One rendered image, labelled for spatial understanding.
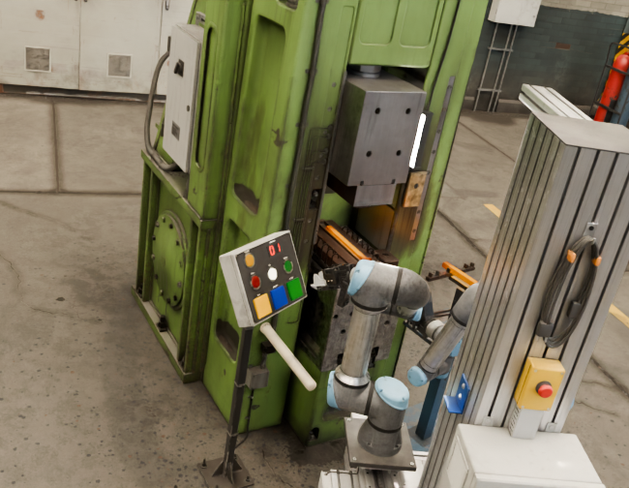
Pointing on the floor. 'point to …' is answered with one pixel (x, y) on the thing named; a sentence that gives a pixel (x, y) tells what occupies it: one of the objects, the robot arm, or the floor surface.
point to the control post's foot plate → (237, 477)
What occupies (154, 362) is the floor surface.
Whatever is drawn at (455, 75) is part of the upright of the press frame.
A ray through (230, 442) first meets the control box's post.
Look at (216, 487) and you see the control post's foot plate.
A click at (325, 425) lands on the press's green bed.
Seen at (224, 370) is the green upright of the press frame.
